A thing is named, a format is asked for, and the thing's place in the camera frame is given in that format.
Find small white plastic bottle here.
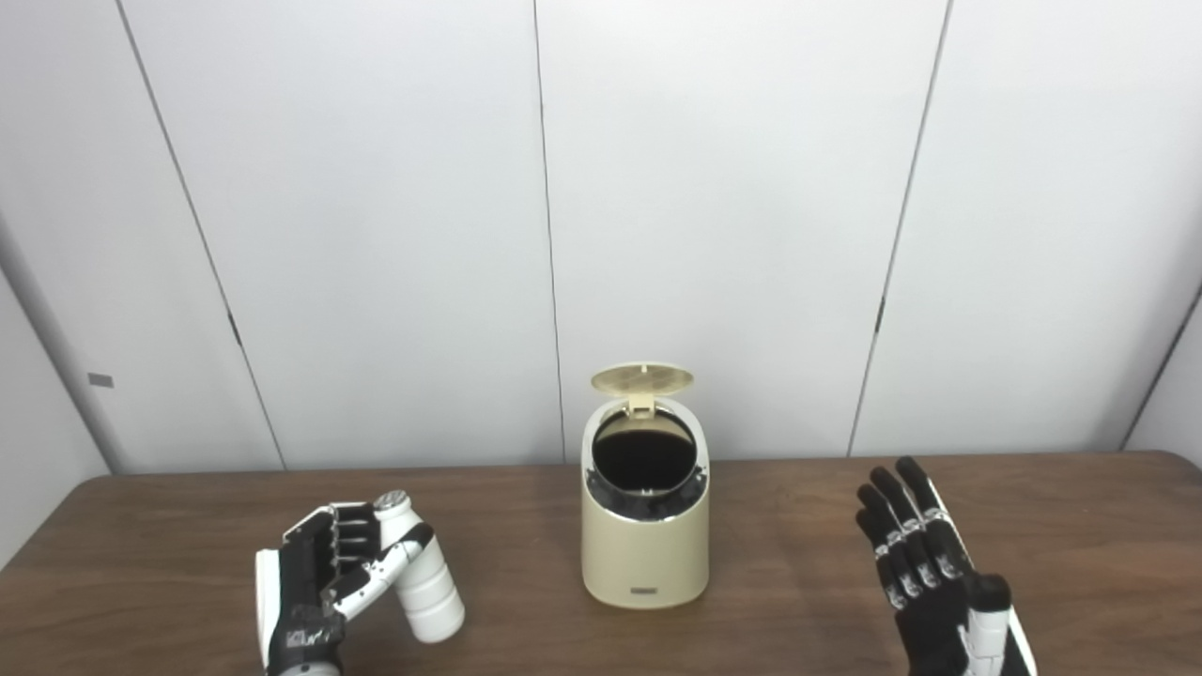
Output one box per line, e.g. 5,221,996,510
374,490,466,644

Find round cream bin lid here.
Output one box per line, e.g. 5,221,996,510
590,362,696,420

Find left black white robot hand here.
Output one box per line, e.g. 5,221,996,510
254,501,436,676

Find cream-colored cylindrical bin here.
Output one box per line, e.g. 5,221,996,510
580,396,711,609

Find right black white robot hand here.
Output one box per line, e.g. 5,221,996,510
855,456,1039,676

